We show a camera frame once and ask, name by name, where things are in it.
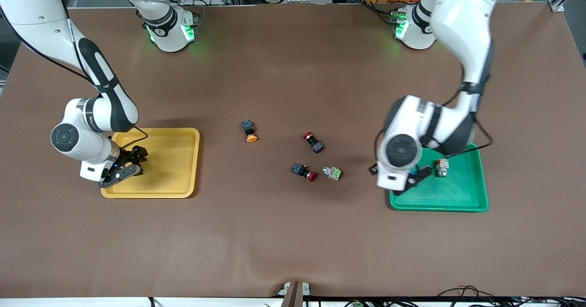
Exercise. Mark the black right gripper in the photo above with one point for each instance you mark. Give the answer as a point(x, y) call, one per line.
point(129, 156)

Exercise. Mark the green button green label block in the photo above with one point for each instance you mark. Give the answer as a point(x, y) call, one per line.
point(334, 174)

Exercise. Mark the yellow push button switch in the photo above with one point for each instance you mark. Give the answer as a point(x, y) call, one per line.
point(248, 127)

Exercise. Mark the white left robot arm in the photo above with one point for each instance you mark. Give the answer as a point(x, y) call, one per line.
point(462, 23)

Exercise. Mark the yellow plastic tray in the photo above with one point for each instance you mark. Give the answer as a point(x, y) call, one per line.
point(174, 169)

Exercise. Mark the green plastic tray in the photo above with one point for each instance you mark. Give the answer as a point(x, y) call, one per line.
point(458, 192)

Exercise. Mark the brown table mat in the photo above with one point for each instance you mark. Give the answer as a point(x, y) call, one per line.
point(293, 234)

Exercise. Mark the brown tapered bar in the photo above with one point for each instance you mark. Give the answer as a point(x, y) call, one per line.
point(293, 298)

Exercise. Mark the red push button switch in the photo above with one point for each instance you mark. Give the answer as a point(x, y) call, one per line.
point(300, 169)
point(316, 145)

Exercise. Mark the white table edge bracket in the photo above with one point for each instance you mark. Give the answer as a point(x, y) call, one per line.
point(306, 289)

